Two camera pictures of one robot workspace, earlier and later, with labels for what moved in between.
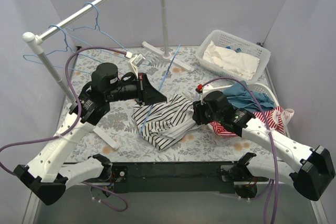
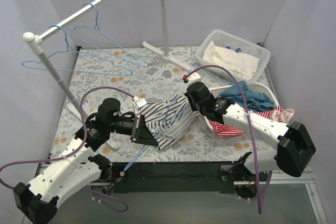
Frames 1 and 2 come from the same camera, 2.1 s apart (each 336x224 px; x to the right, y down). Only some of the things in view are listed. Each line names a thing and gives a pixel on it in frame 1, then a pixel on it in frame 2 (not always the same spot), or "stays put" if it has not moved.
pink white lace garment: x=282 y=117 stays put
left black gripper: x=142 y=89 -> x=136 y=128
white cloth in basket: x=241 y=63 stays put
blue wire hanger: x=159 y=89 -> x=160 y=131
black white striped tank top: x=164 y=124 stays put
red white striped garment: x=273 y=117 stays put
